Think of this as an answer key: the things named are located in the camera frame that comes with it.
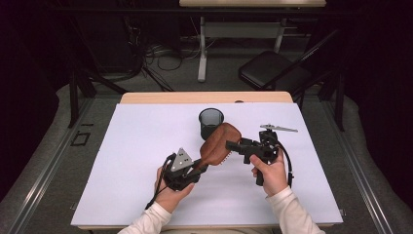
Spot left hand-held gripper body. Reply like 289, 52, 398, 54
163, 147, 196, 192

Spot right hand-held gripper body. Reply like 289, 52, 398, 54
241, 123, 299, 164

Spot brown wooden hairbrush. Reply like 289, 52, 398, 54
194, 122, 243, 172

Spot black mesh pen cup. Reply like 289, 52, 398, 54
198, 107, 225, 141

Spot person's right hand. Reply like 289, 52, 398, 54
249, 150, 290, 198

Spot person's left hand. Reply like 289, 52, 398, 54
155, 167, 196, 214

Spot white table cover sheet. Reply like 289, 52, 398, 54
70, 102, 344, 227

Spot light wooden table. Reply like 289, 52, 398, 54
77, 91, 332, 231

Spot black folding chair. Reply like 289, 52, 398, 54
238, 28, 342, 98

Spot black metal stand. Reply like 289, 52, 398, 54
318, 69, 346, 133
66, 64, 131, 129

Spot white-legged background desk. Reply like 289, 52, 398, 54
178, 0, 327, 83

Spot black metal crossbar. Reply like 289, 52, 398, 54
48, 7, 361, 17

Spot right hand-held gripper cable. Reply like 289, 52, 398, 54
267, 131, 295, 189

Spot hand-held gripper cable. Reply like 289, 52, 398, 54
267, 131, 295, 189
144, 154, 176, 211

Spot left hand-held gripper cable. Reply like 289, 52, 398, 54
144, 154, 176, 211

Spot aluminium floor rail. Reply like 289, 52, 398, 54
4, 97, 95, 234
319, 97, 395, 234

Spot bundle of floor cables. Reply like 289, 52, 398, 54
121, 16, 217, 93

